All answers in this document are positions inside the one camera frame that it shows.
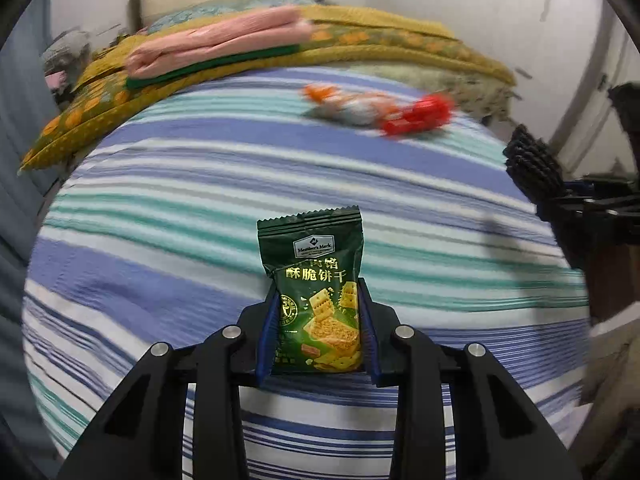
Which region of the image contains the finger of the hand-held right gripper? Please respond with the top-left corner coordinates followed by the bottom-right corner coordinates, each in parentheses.
top-left (537, 176), bottom-right (640, 221)
top-left (547, 212), bottom-right (640, 272)

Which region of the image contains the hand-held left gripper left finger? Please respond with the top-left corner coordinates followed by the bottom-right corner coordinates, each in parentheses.
top-left (59, 292), bottom-right (281, 480)

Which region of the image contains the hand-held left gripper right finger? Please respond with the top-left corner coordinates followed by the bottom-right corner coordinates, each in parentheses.
top-left (357, 290), bottom-right (583, 480)

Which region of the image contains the dark green biscuit packet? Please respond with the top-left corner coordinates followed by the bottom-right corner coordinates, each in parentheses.
top-left (257, 205), bottom-right (363, 375)

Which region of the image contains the striped bed sheet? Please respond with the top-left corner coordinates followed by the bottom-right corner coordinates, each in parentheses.
top-left (22, 67), bottom-right (591, 480)

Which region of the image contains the orange white snack packet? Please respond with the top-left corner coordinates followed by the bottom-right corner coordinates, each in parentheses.
top-left (300, 82), bottom-right (401, 126)

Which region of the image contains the green folded cloth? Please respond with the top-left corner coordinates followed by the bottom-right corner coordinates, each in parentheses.
top-left (126, 44), bottom-right (301, 92)

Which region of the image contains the yellow orange patterned quilt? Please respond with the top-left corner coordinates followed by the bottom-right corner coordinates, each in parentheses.
top-left (19, 5), bottom-right (516, 173)

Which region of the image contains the pink folded blanket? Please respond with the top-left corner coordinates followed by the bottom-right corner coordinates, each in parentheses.
top-left (125, 6), bottom-right (315, 80)

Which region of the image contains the blue curtain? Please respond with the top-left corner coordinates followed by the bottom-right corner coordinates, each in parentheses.
top-left (0, 0), bottom-right (66, 461)

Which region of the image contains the teal patterned pillow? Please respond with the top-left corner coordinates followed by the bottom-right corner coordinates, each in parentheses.
top-left (145, 0), bottom-right (301, 33)

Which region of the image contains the pile of clothes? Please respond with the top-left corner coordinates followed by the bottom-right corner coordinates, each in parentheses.
top-left (42, 30), bottom-right (93, 96)

